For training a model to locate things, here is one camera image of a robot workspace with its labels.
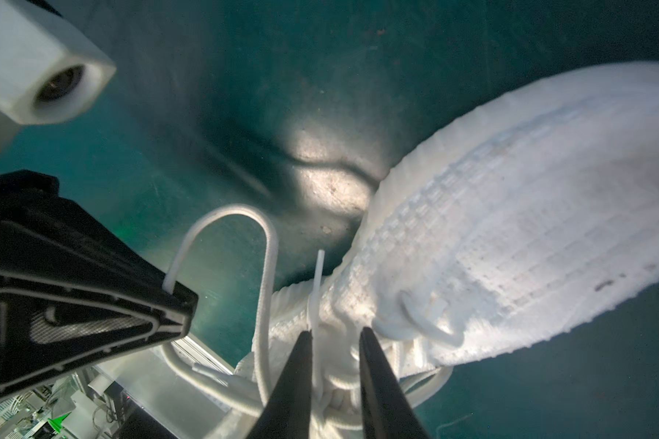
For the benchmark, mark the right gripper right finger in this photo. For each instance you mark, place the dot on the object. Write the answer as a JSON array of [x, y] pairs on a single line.
[[385, 410]]

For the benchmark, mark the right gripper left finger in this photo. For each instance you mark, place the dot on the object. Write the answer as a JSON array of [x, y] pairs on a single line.
[[287, 413]]

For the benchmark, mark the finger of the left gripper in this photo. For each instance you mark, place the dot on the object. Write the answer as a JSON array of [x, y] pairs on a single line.
[[71, 293]]

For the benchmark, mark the white shoelace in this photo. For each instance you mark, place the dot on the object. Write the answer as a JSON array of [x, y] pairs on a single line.
[[248, 404]]

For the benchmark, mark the white knit sneaker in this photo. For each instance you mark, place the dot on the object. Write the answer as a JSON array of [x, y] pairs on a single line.
[[525, 218]]

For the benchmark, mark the front aluminium rail base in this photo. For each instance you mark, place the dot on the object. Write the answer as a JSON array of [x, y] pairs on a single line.
[[177, 405]]

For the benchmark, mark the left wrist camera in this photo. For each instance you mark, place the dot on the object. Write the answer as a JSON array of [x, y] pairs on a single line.
[[50, 72]]

